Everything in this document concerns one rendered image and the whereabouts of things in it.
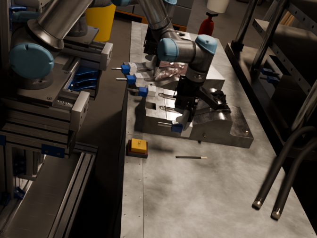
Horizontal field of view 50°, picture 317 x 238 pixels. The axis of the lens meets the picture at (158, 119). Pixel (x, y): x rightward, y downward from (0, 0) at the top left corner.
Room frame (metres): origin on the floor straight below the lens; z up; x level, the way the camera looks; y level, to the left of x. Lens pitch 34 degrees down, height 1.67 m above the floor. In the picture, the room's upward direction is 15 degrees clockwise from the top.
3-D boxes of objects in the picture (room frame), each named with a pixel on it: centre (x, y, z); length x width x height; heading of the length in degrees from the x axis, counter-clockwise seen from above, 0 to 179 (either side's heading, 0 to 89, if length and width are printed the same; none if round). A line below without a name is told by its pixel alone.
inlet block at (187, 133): (1.09, -0.07, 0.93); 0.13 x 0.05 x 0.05; 102
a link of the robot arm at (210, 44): (1.09, -0.08, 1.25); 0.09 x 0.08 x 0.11; 115
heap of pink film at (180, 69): (1.67, -0.01, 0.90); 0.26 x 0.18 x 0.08; 119
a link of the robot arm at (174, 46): (1.07, 0.01, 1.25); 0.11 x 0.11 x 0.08; 25
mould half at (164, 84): (1.68, -0.01, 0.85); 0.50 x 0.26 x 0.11; 119
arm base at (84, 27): (1.48, 0.51, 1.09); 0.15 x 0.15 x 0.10
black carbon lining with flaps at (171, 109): (1.35, -0.15, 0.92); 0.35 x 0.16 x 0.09; 101
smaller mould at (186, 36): (2.33, 0.02, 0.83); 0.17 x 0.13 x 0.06; 101
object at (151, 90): (1.35, 0.11, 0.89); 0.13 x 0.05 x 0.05; 101
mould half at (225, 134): (1.35, -0.17, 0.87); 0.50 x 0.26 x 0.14; 101
